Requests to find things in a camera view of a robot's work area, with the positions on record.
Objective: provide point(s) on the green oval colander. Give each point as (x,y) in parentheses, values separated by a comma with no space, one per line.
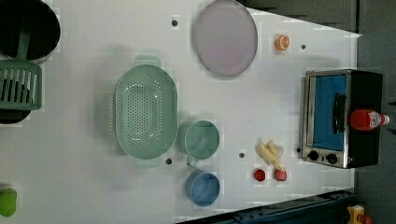
(145,107)

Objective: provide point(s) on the blue metal table frame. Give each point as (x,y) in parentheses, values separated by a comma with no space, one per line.
(326,208)

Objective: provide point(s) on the yellow red emergency button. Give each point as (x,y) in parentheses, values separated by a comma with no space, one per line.
(357,215)

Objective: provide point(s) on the silver toaster oven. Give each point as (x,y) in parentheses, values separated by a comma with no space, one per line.
(331,101)

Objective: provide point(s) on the lime green object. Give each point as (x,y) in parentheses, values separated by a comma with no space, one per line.
(8,202)

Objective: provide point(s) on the red ketchup bottle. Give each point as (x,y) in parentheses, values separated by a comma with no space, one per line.
(367,120)

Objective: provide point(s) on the peeled banana toy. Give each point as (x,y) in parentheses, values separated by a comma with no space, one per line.
(270,152)

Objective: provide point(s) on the black round pot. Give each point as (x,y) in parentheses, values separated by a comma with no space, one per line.
(34,17)

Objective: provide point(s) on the blue cup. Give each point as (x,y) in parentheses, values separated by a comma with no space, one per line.
(202,188)

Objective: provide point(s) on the green slotted spatula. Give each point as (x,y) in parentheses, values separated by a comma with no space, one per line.
(21,80)

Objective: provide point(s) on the grey round plate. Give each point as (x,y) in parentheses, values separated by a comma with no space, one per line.
(225,38)

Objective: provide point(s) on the red tomato toy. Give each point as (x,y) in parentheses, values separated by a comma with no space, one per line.
(259,175)

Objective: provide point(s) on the green cup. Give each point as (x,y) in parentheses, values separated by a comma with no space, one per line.
(198,140)

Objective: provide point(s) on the red apple toy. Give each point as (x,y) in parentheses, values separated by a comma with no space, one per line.
(280,175)

